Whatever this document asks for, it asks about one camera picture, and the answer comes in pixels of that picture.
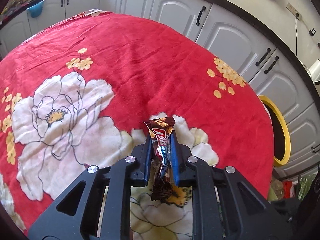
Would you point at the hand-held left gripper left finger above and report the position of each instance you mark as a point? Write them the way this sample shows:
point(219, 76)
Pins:
point(148, 165)

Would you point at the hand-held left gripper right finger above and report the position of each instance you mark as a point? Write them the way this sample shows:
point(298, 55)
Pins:
point(176, 165)

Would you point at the brown chocolate bar wrapper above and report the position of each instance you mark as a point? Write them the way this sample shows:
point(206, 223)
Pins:
point(160, 135)

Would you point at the yellow rimmed trash bin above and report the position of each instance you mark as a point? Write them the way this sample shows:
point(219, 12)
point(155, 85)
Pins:
point(280, 120)

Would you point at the red floral blanket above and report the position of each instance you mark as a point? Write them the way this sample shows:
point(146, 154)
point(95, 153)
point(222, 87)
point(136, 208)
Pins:
point(137, 67)

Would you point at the green plastic bag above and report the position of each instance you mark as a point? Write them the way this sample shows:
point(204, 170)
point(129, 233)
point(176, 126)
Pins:
point(307, 187)

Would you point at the row of white base cabinets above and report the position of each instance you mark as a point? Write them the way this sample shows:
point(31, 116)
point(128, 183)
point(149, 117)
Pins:
point(225, 30)

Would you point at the black kitchen countertop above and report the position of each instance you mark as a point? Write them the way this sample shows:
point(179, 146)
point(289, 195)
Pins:
point(250, 17)

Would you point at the white electric kettle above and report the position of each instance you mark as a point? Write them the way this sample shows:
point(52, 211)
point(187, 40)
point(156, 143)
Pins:
point(315, 68)

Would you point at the blue hanging container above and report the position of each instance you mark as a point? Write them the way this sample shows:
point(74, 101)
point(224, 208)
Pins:
point(35, 10)

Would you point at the black wall hook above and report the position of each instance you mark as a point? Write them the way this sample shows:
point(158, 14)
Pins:
point(312, 31)

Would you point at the beige wall power strip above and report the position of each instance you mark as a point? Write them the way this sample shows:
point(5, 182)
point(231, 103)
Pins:
point(294, 11)

